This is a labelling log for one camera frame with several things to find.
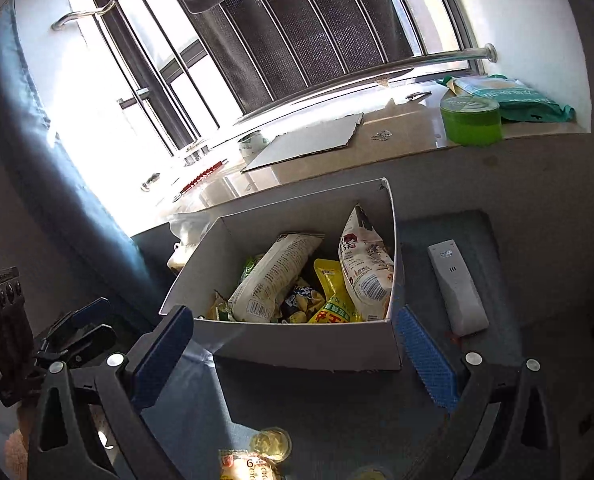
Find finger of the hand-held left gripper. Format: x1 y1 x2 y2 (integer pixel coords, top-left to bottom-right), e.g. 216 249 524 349
34 325 118 367
37 297 110 349

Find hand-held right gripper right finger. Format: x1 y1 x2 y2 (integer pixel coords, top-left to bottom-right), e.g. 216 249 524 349
396 305 562 480

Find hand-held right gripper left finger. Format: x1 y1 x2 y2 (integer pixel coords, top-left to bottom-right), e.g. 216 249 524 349
27 304 196 480

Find green yellow snack packet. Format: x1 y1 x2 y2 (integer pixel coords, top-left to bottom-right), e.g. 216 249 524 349
206 289 238 322

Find white brown printed snack packet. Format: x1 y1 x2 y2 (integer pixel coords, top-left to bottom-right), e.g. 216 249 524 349
337 204 396 322

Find grey cardboard box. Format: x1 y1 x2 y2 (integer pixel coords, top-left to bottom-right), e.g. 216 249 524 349
159 177 406 372

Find black yellow snack packet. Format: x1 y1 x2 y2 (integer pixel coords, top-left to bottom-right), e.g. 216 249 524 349
281 277 326 324

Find clear jelly cup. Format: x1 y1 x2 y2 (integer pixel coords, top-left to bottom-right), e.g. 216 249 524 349
250 427 294 462

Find round cracker packet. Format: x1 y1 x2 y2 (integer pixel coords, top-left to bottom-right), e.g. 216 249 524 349
218 449 284 480

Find person's left forearm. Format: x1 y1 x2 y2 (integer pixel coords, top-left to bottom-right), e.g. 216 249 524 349
4 402 40 467

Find white remote control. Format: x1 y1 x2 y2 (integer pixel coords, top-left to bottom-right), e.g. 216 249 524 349
427 240 490 337

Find white plastic bag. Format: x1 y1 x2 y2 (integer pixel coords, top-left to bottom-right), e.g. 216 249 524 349
166 212 214 247

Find blue curtain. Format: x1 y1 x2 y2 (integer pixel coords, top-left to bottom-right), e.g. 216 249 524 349
0 0 150 313

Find small white cup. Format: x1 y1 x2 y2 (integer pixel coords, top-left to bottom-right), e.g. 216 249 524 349
237 129 270 157

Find green round container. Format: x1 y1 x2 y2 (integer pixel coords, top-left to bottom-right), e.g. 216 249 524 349
439 94 503 147

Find cardboard sheet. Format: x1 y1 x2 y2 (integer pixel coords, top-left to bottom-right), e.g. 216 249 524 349
240 112 366 174

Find green wipes packet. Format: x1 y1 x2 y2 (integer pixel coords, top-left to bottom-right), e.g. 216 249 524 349
436 74 576 124

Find dark mesh cloth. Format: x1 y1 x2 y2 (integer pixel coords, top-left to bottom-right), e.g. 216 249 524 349
191 0 428 117

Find red bead string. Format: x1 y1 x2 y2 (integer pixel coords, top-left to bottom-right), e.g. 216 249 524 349
173 159 228 199

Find steel window guard rail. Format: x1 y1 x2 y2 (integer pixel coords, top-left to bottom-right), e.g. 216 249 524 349
51 0 498 127

